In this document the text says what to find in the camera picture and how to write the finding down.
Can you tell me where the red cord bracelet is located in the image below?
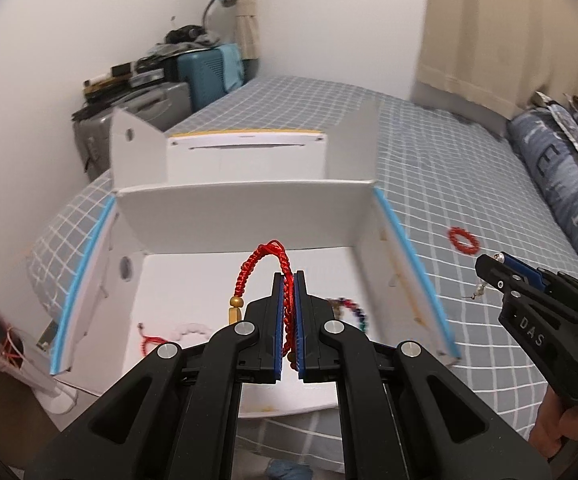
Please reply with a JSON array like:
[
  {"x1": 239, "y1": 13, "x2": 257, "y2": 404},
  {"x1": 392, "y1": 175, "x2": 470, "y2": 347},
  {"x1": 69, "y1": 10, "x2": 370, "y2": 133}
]
[
  {"x1": 227, "y1": 238, "x2": 300, "y2": 366},
  {"x1": 137, "y1": 322, "x2": 168, "y2": 360}
]

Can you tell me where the pink bead bracelet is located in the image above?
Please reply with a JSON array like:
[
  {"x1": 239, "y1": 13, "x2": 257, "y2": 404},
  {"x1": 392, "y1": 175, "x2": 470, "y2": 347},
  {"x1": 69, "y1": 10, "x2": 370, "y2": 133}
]
[{"x1": 171, "y1": 320, "x2": 213, "y2": 344}]

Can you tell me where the multicolour glass bead bracelet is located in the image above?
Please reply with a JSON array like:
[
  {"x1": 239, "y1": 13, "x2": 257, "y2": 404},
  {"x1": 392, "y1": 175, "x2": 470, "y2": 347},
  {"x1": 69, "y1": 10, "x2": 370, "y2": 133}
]
[{"x1": 328, "y1": 297, "x2": 373, "y2": 334}]

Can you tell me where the red bead bracelet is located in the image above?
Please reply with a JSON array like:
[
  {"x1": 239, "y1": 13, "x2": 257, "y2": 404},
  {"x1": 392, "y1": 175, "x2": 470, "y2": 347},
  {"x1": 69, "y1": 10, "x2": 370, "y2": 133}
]
[{"x1": 447, "y1": 225, "x2": 481, "y2": 256}]

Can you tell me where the right hand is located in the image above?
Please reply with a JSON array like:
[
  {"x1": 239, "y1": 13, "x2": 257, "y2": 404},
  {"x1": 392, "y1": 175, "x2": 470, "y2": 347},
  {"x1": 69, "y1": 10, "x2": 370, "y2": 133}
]
[{"x1": 528, "y1": 387, "x2": 578, "y2": 458}]

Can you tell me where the folded blue duvet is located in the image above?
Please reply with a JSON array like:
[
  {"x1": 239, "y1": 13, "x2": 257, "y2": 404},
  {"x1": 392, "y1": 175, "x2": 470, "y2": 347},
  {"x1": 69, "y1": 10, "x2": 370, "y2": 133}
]
[{"x1": 507, "y1": 107, "x2": 578, "y2": 255}]

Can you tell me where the blue yellow cardboard box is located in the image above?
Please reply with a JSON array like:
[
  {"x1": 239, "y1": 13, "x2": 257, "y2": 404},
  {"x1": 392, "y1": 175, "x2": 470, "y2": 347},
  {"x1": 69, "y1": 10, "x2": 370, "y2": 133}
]
[{"x1": 50, "y1": 100, "x2": 459, "y2": 394}]

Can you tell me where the blue patterned pillow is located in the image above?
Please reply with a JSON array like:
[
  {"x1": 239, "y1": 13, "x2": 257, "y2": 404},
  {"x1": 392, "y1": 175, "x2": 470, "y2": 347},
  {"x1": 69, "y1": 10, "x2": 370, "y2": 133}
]
[{"x1": 533, "y1": 90, "x2": 578, "y2": 172}]

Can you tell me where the grey checked bed sheet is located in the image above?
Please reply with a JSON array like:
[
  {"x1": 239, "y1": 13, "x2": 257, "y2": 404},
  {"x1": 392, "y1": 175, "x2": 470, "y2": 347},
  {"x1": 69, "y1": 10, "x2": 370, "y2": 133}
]
[{"x1": 28, "y1": 77, "x2": 578, "y2": 471}]

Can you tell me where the beige window curtain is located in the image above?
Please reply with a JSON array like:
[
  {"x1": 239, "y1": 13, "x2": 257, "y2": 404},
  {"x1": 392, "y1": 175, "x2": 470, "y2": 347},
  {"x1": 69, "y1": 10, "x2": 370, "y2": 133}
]
[{"x1": 417, "y1": 0, "x2": 578, "y2": 119}]

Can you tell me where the grey suitcase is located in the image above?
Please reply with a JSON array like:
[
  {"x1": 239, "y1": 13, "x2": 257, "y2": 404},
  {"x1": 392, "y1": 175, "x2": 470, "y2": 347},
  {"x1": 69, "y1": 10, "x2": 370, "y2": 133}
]
[{"x1": 71, "y1": 80, "x2": 193, "y2": 181}]

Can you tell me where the light blue towel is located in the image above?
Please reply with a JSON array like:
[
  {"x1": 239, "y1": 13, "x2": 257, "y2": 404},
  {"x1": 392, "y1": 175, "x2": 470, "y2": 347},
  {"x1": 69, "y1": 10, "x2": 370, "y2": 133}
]
[{"x1": 217, "y1": 44, "x2": 245, "y2": 93}]

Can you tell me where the teal suitcase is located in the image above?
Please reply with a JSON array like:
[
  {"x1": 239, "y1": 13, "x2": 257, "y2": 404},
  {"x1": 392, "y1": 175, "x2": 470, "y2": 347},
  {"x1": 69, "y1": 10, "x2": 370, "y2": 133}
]
[{"x1": 176, "y1": 46, "x2": 228, "y2": 112}]

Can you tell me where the clutter pile on suitcases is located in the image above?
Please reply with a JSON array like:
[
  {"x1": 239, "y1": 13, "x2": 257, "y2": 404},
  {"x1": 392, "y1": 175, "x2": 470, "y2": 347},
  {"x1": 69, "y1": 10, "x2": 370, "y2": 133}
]
[{"x1": 71, "y1": 25, "x2": 221, "y2": 122}]

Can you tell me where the beige side curtain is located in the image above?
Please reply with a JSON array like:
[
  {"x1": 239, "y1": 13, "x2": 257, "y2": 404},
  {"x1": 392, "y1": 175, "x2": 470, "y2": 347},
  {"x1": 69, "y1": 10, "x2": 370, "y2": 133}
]
[{"x1": 205, "y1": 0, "x2": 263, "y2": 61}]

